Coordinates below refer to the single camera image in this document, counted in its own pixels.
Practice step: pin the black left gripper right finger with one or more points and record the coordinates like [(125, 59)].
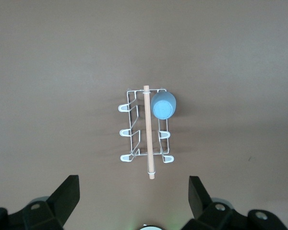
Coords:
[(201, 210)]

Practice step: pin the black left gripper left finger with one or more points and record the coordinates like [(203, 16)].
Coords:
[(60, 208)]

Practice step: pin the blue plastic cup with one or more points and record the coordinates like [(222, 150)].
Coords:
[(162, 107)]

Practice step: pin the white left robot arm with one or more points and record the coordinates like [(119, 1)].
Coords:
[(150, 227)]

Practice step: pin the brown table cover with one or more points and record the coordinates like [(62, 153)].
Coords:
[(62, 72)]

